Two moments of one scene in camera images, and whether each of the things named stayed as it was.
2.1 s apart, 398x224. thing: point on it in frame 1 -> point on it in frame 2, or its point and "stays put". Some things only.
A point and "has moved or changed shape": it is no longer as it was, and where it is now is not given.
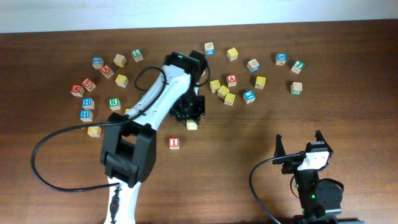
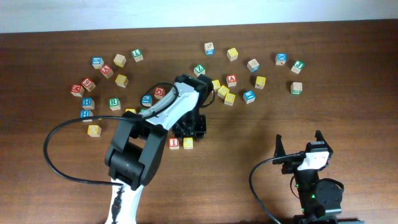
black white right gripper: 290,166 stays put
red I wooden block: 174,143 stays put
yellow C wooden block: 191,125 has moved or changed shape
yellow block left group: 122,80 stays put
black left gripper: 183,115 -> 198,134
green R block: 114,104 stays put
